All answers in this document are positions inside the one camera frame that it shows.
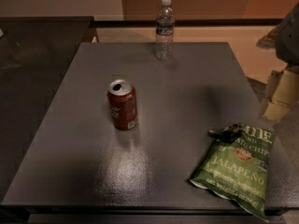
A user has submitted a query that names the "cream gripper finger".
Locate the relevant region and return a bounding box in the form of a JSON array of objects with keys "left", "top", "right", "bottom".
[{"left": 261, "top": 64, "right": 299, "bottom": 121}]

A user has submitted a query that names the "red coke can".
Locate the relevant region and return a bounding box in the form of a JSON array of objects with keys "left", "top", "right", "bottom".
[{"left": 107, "top": 79, "right": 137, "bottom": 131}]

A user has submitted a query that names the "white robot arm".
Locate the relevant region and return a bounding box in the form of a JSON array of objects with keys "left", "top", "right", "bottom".
[{"left": 256, "top": 3, "right": 299, "bottom": 121}]

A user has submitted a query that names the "clear plastic water bottle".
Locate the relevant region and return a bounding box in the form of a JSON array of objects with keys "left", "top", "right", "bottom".
[{"left": 155, "top": 0, "right": 175, "bottom": 60}]

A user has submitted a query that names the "green jalapeno chips bag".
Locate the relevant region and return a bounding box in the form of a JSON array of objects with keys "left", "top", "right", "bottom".
[{"left": 190, "top": 123, "right": 276, "bottom": 221}]

